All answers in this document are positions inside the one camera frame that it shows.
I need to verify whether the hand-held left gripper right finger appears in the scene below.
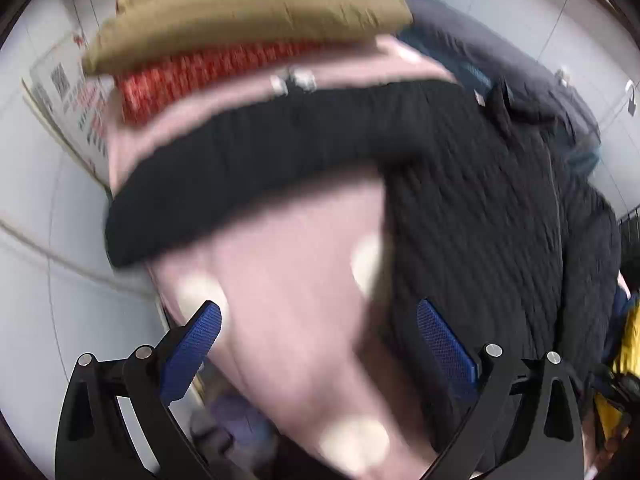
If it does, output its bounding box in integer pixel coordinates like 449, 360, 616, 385
416, 299, 586, 480

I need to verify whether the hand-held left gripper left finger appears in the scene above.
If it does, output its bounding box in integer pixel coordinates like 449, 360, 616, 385
55, 300, 223, 480

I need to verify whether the black knit sweater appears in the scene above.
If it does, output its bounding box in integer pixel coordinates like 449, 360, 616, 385
104, 77, 623, 466

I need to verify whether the lilac cloth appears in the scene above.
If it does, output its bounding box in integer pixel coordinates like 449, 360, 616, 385
190, 390, 281, 480

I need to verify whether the pink polka dot bed sheet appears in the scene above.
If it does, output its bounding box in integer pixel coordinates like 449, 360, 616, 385
107, 35, 483, 480

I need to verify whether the red patterned cloth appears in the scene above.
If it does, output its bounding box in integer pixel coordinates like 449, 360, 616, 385
116, 40, 341, 126

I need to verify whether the teal blue bed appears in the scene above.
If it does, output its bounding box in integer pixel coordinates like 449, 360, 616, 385
397, 27, 603, 176

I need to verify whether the small black and white clip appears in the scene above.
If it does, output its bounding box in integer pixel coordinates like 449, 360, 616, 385
270, 67, 318, 96

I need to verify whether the dark grey blanket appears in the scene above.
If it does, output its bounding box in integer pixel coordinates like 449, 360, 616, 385
400, 0, 601, 161

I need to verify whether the tan folded quilt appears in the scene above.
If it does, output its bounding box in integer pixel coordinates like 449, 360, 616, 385
82, 0, 415, 76

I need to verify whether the black wire rack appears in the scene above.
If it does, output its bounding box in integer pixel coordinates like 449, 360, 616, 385
617, 210, 640, 267

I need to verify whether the wall poster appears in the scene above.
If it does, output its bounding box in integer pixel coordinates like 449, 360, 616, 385
22, 30, 118, 191

